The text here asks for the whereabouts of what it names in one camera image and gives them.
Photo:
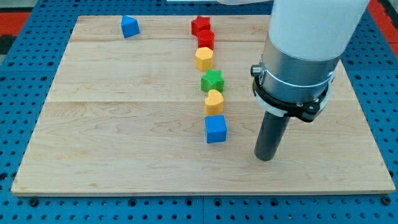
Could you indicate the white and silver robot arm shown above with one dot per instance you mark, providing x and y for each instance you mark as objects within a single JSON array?
[{"x": 304, "y": 44}]

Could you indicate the green star block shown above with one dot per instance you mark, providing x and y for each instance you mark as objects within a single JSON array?
[{"x": 212, "y": 80}]

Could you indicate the red star block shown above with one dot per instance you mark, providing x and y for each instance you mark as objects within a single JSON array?
[{"x": 199, "y": 24}]

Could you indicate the yellow heart block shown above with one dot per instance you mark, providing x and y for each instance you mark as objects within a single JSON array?
[{"x": 214, "y": 103}]

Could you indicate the blue cube block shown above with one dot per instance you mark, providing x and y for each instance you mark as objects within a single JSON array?
[{"x": 215, "y": 128}]

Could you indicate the yellow hexagon block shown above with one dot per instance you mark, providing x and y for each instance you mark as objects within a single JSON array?
[{"x": 204, "y": 58}]

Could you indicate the wooden board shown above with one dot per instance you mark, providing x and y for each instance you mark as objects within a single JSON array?
[{"x": 125, "y": 117}]

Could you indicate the red cylinder block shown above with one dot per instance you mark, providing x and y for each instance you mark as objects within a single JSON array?
[{"x": 206, "y": 39}]

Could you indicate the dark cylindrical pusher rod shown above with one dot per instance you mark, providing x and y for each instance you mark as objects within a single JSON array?
[{"x": 270, "y": 134}]

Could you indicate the blue pentagon block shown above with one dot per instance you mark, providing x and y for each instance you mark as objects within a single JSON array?
[{"x": 129, "y": 26}]

